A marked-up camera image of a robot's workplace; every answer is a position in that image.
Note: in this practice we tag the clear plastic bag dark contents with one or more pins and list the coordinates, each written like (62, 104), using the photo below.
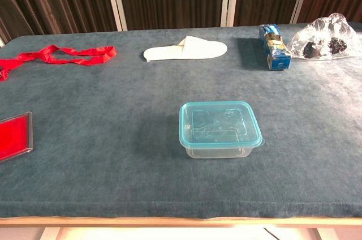
(319, 39)

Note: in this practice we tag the blue grey table cloth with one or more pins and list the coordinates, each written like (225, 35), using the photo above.
(113, 172)

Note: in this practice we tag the clear container with teal lid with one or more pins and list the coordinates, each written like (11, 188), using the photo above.
(220, 124)

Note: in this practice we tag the blue cookie package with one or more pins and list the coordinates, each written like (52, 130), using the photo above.
(278, 53)

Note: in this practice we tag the clear plastic container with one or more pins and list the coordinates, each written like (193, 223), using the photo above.
(215, 152)

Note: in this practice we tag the white disposable slipper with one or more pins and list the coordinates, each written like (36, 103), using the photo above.
(198, 50)

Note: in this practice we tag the red card in clear holder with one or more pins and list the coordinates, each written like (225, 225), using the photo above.
(14, 138)

